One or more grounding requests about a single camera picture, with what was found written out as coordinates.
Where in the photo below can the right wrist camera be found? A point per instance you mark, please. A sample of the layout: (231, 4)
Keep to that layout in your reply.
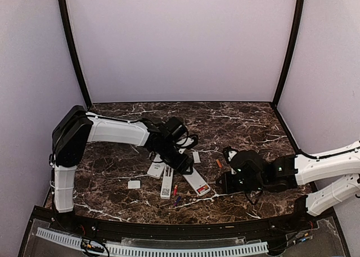
(229, 153)

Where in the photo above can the white slotted cable duct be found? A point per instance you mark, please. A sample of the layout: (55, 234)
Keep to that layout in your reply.
(138, 247)

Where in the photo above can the black right corner post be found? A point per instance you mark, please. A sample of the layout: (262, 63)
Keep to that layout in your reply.
(289, 52)

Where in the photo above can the long white battery cover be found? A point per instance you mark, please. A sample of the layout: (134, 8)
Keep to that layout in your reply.
(196, 157)

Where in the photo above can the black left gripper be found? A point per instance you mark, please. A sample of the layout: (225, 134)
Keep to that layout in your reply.
(180, 165)

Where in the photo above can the white TCL remote control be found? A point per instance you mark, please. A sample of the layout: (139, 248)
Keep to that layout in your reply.
(156, 168)

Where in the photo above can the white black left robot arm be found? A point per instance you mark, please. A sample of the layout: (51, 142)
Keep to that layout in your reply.
(78, 128)

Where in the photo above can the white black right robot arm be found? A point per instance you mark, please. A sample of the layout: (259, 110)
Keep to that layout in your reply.
(250, 172)

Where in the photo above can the red black battery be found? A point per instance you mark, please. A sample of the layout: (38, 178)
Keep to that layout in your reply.
(203, 188)

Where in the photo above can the curved white battery cover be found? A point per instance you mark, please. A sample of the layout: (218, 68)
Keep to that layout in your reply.
(134, 184)

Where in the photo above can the black left corner post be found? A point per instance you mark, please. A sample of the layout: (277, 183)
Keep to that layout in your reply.
(65, 18)

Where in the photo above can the white remote face down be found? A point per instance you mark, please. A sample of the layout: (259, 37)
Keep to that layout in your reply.
(195, 180)

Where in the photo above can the small white buttoned remote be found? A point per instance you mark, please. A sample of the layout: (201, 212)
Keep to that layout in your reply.
(166, 185)

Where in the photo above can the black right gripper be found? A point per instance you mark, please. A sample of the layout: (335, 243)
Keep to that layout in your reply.
(226, 183)

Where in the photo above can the blue purple battery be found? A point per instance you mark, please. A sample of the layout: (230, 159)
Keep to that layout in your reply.
(177, 201)

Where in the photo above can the black front rail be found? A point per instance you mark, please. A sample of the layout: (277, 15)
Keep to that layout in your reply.
(116, 231)

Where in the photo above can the black corner post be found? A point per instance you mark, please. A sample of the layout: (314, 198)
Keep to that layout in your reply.
(289, 52)
(65, 18)

